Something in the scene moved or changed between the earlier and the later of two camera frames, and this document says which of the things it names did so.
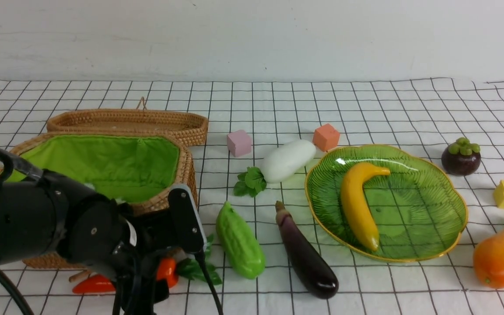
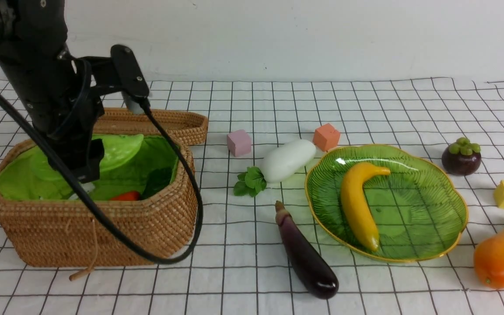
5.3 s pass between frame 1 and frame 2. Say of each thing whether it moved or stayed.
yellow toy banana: stayed
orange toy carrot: moved
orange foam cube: stayed
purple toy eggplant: stayed
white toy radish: stayed
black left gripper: moved
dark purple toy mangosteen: stayed
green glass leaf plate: stayed
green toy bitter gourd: moved
